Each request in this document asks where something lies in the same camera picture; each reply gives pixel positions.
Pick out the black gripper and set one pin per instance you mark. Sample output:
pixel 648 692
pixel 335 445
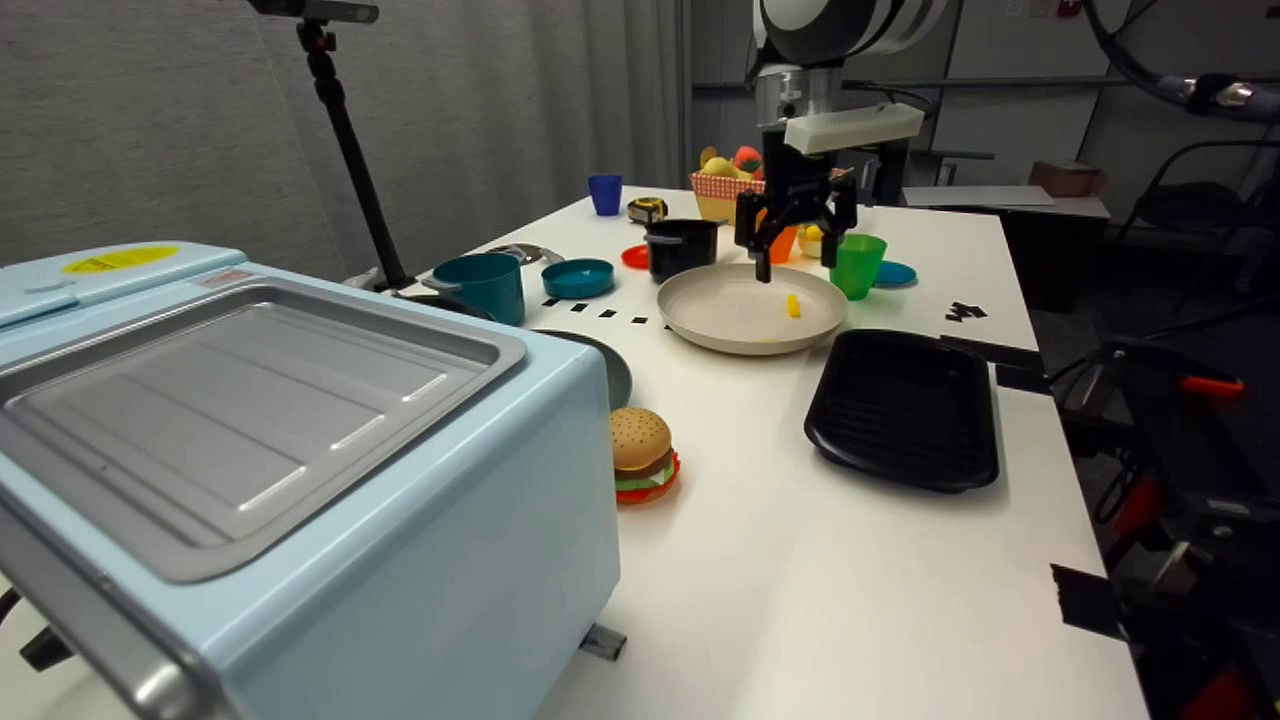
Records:
pixel 803 183

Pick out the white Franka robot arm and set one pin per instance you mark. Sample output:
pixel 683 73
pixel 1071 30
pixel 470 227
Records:
pixel 852 26

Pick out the white round plate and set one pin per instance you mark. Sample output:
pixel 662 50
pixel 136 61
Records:
pixel 733 322

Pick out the orange toy cup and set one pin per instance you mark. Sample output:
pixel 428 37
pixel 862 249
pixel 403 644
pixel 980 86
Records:
pixel 786 247

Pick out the green plastic cup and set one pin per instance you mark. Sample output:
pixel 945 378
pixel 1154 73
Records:
pixel 859 265

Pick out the yellow toy fry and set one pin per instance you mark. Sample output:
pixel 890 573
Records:
pixel 795 306

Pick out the pink toy basket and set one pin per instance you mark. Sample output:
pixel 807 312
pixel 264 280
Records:
pixel 720 198

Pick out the pink toy fruit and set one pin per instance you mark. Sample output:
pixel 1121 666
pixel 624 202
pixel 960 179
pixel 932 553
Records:
pixel 746 159

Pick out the yellow toy fruit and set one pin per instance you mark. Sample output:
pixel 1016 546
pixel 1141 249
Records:
pixel 716 164

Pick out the blue round lid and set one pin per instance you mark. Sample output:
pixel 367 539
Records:
pixel 903 273

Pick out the black toy pot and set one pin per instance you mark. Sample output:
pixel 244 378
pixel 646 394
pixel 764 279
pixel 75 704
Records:
pixel 683 249

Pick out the small dark round toy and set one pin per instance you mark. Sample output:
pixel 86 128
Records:
pixel 648 208

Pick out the red toy disc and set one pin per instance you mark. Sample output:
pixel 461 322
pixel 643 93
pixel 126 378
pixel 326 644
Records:
pixel 637 259

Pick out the black tape scrap pile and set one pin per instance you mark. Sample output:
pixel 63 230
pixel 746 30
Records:
pixel 960 311

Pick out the blue toy cup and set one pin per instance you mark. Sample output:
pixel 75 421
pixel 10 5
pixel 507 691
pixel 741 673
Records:
pixel 607 194

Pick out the black rectangular tray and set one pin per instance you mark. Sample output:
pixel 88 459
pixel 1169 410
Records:
pixel 906 407

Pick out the teal toy saucer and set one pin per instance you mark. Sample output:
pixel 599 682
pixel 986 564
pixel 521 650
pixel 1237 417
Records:
pixel 577 279

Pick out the toy hamburger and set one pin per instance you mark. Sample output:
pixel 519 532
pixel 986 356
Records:
pixel 643 454

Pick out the brown box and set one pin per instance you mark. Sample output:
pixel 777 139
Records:
pixel 1067 179

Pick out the grey metal disc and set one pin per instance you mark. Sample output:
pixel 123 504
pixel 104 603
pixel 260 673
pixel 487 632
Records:
pixel 521 254

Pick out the teal toy cup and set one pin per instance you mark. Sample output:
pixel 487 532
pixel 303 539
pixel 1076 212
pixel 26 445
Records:
pixel 481 285

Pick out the black tripod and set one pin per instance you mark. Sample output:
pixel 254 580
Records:
pixel 352 161

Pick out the black tape strip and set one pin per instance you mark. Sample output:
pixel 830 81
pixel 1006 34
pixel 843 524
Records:
pixel 1087 603

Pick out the light blue toy oven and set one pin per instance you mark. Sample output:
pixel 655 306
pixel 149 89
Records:
pixel 335 532

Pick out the grey curtain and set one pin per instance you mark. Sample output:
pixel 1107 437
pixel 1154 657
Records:
pixel 160 121

